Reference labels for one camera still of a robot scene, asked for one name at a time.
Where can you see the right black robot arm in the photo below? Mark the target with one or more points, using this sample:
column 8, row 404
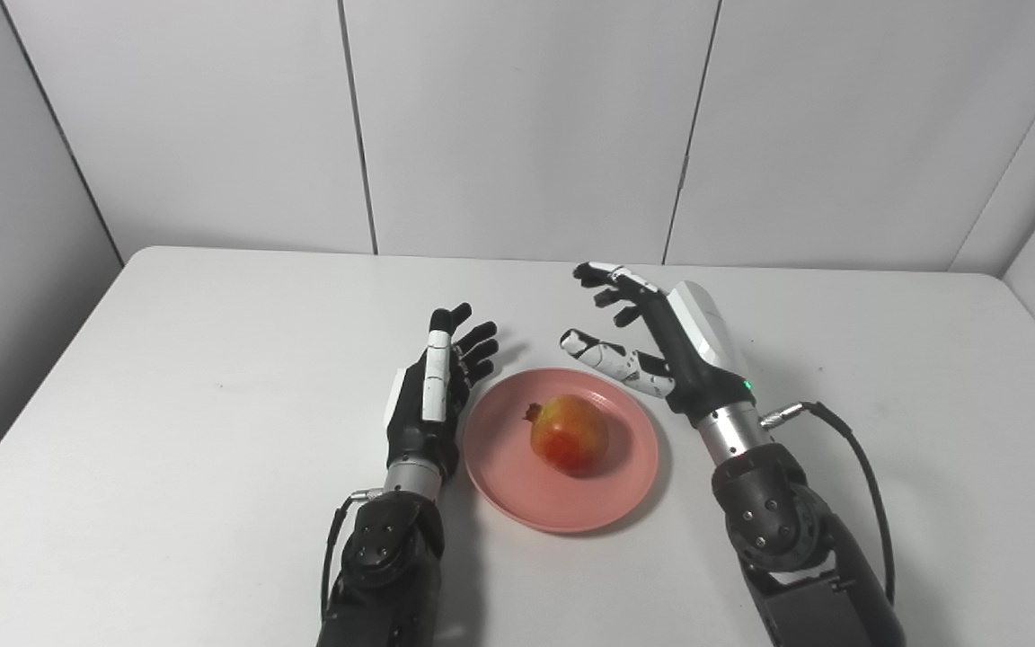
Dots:
column 787, row 539

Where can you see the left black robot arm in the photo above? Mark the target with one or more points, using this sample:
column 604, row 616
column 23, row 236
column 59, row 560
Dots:
column 387, row 562

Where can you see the pink round plate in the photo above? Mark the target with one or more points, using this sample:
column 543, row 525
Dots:
column 517, row 472

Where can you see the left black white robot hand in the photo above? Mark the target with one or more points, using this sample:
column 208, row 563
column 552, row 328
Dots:
column 419, row 422

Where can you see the red pomegranate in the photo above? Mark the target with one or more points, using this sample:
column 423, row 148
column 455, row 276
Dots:
column 570, row 436

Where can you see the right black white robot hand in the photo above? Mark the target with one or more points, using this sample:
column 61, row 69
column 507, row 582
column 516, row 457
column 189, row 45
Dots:
column 693, row 359

